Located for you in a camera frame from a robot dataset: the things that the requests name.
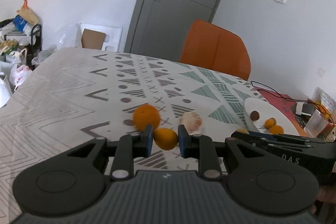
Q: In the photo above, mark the patterned white tablecloth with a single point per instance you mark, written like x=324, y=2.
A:
x=76, y=95

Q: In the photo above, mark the white power adapter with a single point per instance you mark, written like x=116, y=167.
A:
x=298, y=108

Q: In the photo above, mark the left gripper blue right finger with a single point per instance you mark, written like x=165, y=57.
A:
x=183, y=138

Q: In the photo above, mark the small orange kumquat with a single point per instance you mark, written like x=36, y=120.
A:
x=269, y=123

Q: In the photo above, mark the snack bag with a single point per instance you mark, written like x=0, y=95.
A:
x=324, y=103

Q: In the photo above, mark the orange tangerine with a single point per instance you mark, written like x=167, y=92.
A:
x=146, y=115
x=165, y=138

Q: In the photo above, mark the black wire rack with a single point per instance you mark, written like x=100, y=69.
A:
x=35, y=45

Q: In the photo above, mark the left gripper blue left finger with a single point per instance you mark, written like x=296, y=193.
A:
x=148, y=139

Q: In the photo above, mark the orange red cartoon mat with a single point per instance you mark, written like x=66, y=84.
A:
x=280, y=102

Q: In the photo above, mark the white foam packaging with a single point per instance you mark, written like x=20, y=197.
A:
x=113, y=35

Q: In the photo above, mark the dark brown small fruit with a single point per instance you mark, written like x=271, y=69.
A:
x=254, y=115

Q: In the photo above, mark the peeled pomelo segment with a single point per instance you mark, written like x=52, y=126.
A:
x=192, y=122

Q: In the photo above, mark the white plastic bag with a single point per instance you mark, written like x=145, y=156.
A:
x=19, y=74

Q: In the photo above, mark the orange chair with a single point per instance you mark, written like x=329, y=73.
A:
x=212, y=47

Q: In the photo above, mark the brown cardboard box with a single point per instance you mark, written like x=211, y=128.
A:
x=92, y=39

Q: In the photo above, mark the white round plate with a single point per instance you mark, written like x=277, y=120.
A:
x=266, y=111

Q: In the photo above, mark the paper bag orange handle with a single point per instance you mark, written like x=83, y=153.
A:
x=27, y=14

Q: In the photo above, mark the clear drinking glass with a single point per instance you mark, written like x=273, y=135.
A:
x=316, y=124

